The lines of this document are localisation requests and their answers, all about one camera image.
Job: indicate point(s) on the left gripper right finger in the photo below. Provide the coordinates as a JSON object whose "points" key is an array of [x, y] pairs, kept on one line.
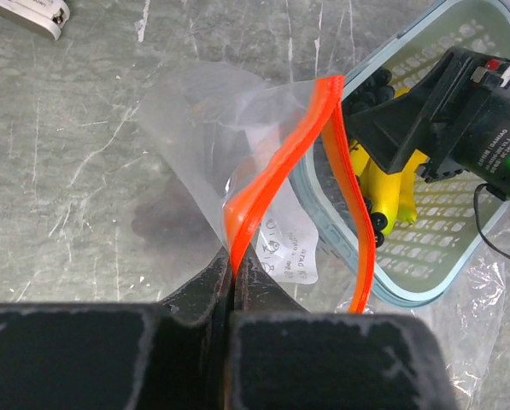
{"points": [[284, 357]]}

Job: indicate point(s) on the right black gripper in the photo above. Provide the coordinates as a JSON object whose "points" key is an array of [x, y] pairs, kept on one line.
{"points": [[458, 115]]}

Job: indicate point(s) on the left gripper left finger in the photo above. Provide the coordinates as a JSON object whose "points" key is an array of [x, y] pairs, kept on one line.
{"points": [[109, 355]]}

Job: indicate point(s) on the clear zip bag orange zipper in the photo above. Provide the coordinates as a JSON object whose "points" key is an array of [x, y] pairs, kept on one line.
{"points": [[233, 140]]}

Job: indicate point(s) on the yellow banana bunch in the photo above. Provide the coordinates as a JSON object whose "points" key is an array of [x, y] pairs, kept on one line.
{"points": [[389, 197]]}

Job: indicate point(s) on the light blue plastic basket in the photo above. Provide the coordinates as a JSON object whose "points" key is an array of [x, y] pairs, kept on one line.
{"points": [[483, 26]]}

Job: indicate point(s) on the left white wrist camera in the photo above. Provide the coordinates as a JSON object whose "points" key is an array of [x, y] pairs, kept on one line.
{"points": [[44, 17]]}

